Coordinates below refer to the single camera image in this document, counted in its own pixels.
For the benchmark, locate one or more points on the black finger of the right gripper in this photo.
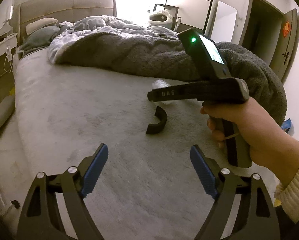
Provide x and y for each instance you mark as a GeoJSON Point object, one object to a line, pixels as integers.
{"type": "Point", "coordinates": [178, 92]}

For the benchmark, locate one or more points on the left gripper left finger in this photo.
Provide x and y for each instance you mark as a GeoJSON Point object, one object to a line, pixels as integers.
{"type": "Point", "coordinates": [40, 216]}

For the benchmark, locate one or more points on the cream knit sleeve forearm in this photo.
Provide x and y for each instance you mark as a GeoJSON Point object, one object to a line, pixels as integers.
{"type": "Point", "coordinates": [289, 198]}

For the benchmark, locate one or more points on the grey fleece patterned duvet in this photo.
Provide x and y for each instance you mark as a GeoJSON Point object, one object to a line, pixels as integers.
{"type": "Point", "coordinates": [119, 45]}

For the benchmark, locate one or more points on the person's right hand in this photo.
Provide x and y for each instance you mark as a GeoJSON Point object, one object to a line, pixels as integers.
{"type": "Point", "coordinates": [270, 146]}

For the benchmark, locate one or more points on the grey padded stool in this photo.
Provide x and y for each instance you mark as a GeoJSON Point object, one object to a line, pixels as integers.
{"type": "Point", "coordinates": [7, 107]}

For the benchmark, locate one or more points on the grey upholstered headboard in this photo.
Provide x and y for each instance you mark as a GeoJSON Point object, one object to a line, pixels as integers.
{"type": "Point", "coordinates": [62, 10]}

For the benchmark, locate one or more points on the grey-blue pillow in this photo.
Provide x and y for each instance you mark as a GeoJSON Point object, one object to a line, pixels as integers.
{"type": "Point", "coordinates": [38, 40]}

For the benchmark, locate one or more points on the dark brown door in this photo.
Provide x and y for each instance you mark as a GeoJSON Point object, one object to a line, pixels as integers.
{"type": "Point", "coordinates": [271, 35]}

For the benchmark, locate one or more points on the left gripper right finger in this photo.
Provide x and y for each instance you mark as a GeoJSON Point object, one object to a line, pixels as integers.
{"type": "Point", "coordinates": [256, 217]}

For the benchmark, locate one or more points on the white wardrobe with dark trim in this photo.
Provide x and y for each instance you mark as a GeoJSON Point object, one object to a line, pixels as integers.
{"type": "Point", "coordinates": [187, 2]}

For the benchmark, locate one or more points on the white cat bed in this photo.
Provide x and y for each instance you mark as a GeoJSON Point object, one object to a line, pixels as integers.
{"type": "Point", "coordinates": [161, 18]}

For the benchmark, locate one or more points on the beige pillow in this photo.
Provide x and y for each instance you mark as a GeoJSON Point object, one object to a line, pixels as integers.
{"type": "Point", "coordinates": [38, 24]}

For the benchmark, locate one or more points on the blue snack bag on floor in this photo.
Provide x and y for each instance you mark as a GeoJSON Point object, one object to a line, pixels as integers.
{"type": "Point", "coordinates": [287, 124]}

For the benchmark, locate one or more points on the black curved plastic piece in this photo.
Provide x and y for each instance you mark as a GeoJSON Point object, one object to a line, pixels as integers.
{"type": "Point", "coordinates": [159, 126]}

